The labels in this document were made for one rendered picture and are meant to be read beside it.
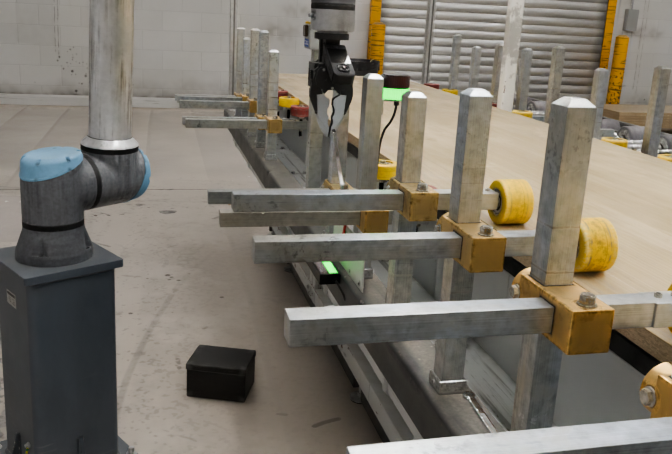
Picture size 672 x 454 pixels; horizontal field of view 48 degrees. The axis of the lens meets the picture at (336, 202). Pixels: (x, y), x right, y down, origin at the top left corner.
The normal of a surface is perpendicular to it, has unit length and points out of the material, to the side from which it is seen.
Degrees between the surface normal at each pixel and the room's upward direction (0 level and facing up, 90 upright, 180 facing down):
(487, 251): 90
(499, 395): 0
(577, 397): 90
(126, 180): 93
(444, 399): 0
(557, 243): 90
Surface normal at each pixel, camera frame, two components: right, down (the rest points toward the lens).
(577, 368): -0.97, 0.01
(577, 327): 0.24, 0.25
